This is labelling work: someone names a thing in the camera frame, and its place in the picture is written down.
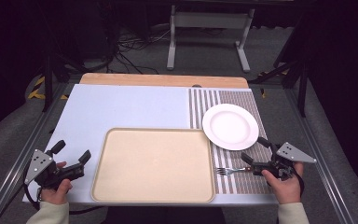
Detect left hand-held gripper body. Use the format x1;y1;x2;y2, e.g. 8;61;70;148
23;148;86;189

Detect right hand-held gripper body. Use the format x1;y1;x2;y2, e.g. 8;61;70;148
251;142;318;182

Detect silver fork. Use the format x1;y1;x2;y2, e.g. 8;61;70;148
215;166;254;176

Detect person's right hand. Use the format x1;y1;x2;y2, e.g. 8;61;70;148
260;161;305;205

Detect person's left hand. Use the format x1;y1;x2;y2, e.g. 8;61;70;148
40;161;74;206

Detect striped woven placemat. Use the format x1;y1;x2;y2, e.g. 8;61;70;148
187;88;275;196

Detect white round plate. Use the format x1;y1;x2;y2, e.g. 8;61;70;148
201;103;260;152

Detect yellow black floor tape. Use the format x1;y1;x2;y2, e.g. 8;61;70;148
27;76;70;101

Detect black tripod stand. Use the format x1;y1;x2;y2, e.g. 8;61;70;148
247;12;311;119
36;46;113;114

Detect white table mat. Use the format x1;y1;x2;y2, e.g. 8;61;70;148
21;83;280;207

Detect beige rectangular tray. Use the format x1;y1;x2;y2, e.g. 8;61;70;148
90;127;216;204

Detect white metal stand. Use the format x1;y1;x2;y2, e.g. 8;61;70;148
166;4;256;74

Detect aluminium frame rail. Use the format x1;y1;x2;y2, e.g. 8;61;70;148
0;81;76;224
282;88;353;224

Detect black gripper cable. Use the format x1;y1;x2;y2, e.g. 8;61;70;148
22;182;106;217
293;170;306;198

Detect black floor cables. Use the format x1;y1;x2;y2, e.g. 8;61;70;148
106;24;172;76

